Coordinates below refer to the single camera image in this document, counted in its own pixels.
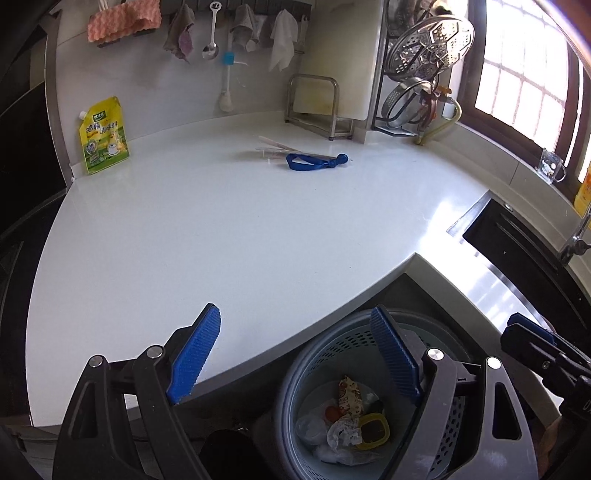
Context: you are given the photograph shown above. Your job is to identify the pink sponge cloth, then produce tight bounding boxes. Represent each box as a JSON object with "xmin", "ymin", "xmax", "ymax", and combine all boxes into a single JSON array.
[{"xmin": 88, "ymin": 0, "xmax": 162, "ymax": 47}]

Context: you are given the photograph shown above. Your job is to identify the white cloth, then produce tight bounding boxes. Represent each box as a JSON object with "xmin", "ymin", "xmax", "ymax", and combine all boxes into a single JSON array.
[{"xmin": 269, "ymin": 9, "xmax": 296, "ymax": 73}]

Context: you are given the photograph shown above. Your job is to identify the metal spoon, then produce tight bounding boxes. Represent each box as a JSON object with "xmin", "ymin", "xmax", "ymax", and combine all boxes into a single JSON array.
[{"xmin": 202, "ymin": 1, "xmax": 221, "ymax": 60}]

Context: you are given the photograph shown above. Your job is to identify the clear glass mug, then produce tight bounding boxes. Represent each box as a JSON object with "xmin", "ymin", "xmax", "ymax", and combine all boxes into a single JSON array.
[{"xmin": 538, "ymin": 148, "xmax": 568, "ymax": 184}]

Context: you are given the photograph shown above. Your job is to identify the white cutting board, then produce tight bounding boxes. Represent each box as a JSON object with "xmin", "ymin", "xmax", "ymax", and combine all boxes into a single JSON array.
[{"xmin": 293, "ymin": 0, "xmax": 386, "ymax": 118}]

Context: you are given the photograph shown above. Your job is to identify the purple brown cloth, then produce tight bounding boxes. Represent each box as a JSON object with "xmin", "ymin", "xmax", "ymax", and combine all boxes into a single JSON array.
[{"xmin": 163, "ymin": 2, "xmax": 197, "ymax": 65}]

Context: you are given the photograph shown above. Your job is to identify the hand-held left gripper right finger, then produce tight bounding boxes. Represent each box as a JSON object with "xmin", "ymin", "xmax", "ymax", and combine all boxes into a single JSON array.
[{"xmin": 370, "ymin": 305, "xmax": 540, "ymax": 480}]

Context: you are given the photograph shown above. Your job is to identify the yellow bottle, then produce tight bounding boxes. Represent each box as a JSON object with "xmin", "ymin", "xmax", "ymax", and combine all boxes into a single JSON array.
[{"xmin": 574, "ymin": 161, "xmax": 591, "ymax": 217}]

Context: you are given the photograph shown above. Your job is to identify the yellow seasoning pouch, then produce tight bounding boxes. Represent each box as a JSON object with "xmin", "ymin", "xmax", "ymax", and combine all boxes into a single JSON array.
[{"xmin": 78, "ymin": 96, "xmax": 131, "ymax": 176}]

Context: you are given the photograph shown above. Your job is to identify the grey perforated waste bin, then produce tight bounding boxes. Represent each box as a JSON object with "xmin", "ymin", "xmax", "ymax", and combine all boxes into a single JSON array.
[{"xmin": 271, "ymin": 308, "xmax": 476, "ymax": 480}]

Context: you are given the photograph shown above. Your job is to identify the white bottle brush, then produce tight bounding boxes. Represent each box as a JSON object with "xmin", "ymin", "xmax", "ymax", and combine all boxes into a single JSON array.
[{"xmin": 218, "ymin": 18, "xmax": 237, "ymax": 113}]

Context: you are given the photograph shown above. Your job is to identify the metal cutting board rack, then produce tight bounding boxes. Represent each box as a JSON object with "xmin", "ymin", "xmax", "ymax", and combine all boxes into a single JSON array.
[{"xmin": 284, "ymin": 74, "xmax": 356, "ymax": 141}]

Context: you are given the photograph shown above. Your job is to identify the dark wall hook rail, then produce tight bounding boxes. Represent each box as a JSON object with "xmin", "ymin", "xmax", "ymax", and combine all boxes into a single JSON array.
[{"xmin": 191, "ymin": 0, "xmax": 319, "ymax": 14}]

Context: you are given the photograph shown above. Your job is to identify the round metal strainer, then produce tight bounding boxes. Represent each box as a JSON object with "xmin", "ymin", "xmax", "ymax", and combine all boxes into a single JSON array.
[{"xmin": 379, "ymin": 78, "xmax": 437, "ymax": 130}]

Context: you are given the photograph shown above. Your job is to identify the yellow plastic lid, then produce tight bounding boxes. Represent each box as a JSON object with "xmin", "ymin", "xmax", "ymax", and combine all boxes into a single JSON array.
[{"xmin": 355, "ymin": 412, "xmax": 391, "ymax": 450}]

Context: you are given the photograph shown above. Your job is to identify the metal steamer basket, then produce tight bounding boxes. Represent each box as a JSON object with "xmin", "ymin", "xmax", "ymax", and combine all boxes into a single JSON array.
[{"xmin": 387, "ymin": 14, "xmax": 475, "ymax": 84}]

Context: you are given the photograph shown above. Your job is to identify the wrapped disposable chopsticks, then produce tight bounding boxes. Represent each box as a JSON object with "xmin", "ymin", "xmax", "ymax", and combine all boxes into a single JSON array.
[{"xmin": 255, "ymin": 135, "xmax": 333, "ymax": 162}]

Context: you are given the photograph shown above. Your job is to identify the metal faucet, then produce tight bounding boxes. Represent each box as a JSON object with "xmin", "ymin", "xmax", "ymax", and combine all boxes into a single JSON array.
[{"xmin": 558, "ymin": 212, "xmax": 591, "ymax": 266}]

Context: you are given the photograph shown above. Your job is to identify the printed paper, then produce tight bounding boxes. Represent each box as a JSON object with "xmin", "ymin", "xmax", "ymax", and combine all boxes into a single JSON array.
[{"xmin": 327, "ymin": 413, "xmax": 363, "ymax": 448}]

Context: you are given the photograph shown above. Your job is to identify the yellow hose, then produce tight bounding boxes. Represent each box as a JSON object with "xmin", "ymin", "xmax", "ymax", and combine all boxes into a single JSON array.
[{"xmin": 418, "ymin": 99, "xmax": 462, "ymax": 146}]

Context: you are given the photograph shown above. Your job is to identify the blue knotted band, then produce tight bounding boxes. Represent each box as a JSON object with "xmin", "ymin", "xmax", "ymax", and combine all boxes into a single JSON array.
[{"xmin": 285, "ymin": 152, "xmax": 348, "ymax": 172}]

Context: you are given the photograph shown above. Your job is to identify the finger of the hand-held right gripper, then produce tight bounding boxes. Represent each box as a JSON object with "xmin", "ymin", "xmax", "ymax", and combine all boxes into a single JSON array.
[
  {"xmin": 507, "ymin": 313, "xmax": 561, "ymax": 347},
  {"xmin": 500, "ymin": 324, "xmax": 573, "ymax": 376}
]

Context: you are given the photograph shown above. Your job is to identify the red and white snack wrapper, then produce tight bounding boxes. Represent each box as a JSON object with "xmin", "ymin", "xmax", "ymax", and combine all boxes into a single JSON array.
[{"xmin": 337, "ymin": 375, "xmax": 363, "ymax": 416}]

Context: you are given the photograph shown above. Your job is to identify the clear plastic cup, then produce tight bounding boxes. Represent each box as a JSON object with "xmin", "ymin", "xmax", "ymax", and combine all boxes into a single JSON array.
[{"xmin": 295, "ymin": 404, "xmax": 331, "ymax": 446}]

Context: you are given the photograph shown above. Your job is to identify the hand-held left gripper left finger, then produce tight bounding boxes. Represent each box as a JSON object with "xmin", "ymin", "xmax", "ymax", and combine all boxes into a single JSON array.
[{"xmin": 52, "ymin": 302, "xmax": 222, "ymax": 480}]

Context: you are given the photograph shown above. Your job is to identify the grey cloth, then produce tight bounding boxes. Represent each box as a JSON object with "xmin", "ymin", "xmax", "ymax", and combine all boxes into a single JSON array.
[{"xmin": 229, "ymin": 4, "xmax": 260, "ymax": 51}]

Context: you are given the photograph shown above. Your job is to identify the brown framed window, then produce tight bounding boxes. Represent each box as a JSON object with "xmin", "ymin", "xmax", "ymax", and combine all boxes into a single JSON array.
[{"xmin": 457, "ymin": 0, "xmax": 591, "ymax": 171}]

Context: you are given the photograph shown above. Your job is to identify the black kitchen sink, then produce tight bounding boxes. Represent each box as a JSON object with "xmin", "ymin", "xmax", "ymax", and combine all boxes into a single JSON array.
[{"xmin": 447, "ymin": 191, "xmax": 591, "ymax": 333}]

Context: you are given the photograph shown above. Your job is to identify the black wire dish rack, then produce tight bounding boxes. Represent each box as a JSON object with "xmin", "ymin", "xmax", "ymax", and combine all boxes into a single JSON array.
[{"xmin": 372, "ymin": 0, "xmax": 462, "ymax": 139}]

